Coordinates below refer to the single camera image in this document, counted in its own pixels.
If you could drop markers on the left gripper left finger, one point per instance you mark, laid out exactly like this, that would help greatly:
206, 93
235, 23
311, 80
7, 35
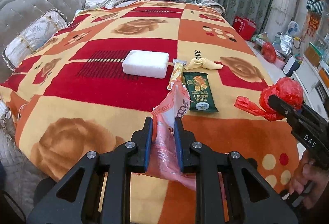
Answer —
130, 157

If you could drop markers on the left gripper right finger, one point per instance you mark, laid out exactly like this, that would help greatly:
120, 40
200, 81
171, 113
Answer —
196, 157

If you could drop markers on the pink plastic wrapper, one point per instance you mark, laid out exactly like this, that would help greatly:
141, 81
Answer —
163, 158

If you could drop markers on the red plastic bag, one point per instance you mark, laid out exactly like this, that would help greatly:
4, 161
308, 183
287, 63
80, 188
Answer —
285, 93

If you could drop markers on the green snack wrapper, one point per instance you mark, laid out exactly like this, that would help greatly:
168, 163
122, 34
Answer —
197, 85

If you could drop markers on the white foam block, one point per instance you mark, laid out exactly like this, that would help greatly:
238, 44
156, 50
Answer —
146, 63

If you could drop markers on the person's right hand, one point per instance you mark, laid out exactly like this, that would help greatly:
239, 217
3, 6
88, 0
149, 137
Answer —
307, 172

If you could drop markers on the orange red patterned blanket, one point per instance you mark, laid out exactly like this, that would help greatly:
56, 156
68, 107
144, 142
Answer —
73, 96

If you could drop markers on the red bag on floor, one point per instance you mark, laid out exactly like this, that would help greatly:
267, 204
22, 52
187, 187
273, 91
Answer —
268, 52

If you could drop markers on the silver foil bag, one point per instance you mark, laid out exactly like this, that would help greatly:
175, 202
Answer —
286, 42

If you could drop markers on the orange snack wrapper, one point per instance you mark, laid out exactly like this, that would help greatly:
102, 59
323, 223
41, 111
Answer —
177, 72

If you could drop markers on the crumpled yellow paper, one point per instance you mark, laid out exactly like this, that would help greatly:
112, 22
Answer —
202, 63

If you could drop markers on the red gift bag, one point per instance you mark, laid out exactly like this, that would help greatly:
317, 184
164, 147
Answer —
245, 27

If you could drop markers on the cream lace covered column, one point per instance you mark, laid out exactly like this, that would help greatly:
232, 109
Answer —
281, 14

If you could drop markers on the striped hanging bag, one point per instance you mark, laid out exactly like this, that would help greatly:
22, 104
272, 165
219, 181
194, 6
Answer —
315, 7

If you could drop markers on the white bolster pillow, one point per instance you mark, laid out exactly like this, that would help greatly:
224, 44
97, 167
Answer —
33, 37

